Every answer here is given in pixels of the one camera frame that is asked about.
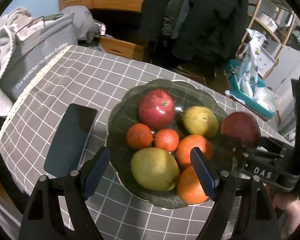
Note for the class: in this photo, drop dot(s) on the clear plastic bag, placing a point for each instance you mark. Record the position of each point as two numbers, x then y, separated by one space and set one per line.
266 98

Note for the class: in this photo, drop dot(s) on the grey tote bag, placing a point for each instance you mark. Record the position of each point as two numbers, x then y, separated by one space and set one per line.
36 44

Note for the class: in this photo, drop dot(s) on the white cooking pot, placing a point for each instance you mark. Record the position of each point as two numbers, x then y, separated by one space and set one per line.
267 21

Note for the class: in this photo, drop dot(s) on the black hanging coat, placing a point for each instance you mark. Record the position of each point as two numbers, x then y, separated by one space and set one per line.
201 35

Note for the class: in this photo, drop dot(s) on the large orange in plate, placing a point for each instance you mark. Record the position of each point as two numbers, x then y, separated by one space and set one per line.
187 144

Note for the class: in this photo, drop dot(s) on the white blanket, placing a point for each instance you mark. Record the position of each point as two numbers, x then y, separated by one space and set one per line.
9 25

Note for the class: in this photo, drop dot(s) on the small tangerine right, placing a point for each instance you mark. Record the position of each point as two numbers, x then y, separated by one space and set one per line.
166 139

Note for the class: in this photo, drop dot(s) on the wooden shelf rack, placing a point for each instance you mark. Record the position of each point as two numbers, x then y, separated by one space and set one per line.
282 13

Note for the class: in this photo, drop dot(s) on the right hand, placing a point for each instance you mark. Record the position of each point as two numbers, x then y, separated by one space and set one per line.
290 203

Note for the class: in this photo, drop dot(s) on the green pear front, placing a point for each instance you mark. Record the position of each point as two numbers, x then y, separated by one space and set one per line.
155 169

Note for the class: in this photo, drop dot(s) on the grey clothes pile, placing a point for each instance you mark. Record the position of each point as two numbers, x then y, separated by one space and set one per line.
87 29

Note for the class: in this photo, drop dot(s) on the small tangerine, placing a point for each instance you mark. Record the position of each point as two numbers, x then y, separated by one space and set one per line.
166 139
139 136

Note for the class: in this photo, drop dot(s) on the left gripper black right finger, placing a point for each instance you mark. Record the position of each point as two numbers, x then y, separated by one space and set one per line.
256 217

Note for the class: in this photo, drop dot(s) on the white printed plastic bag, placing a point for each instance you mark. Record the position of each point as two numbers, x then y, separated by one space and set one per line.
248 70

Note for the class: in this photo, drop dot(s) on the dark glass fruit plate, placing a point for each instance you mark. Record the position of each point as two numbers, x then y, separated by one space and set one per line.
125 114

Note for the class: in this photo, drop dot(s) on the black smartphone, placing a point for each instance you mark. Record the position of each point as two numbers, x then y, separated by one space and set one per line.
69 141

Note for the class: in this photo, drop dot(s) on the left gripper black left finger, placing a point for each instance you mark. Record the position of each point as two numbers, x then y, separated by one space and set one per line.
57 209

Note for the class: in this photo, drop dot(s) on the white storage box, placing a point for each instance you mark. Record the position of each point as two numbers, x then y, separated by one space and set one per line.
264 62

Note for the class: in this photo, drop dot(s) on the yellow pear back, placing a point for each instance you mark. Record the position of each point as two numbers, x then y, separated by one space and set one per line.
200 120

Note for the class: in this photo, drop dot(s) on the orange fruit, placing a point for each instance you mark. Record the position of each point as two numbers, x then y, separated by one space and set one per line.
189 188

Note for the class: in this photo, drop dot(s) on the small tangerine left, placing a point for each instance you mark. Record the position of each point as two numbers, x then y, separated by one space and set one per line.
139 136

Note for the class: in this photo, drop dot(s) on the small red apple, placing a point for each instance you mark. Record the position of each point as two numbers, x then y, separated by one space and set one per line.
242 126

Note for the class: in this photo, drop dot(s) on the wooden drawer box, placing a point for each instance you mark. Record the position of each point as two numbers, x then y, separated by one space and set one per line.
122 48

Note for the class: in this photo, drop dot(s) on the large red apple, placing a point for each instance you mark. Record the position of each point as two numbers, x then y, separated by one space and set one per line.
156 109

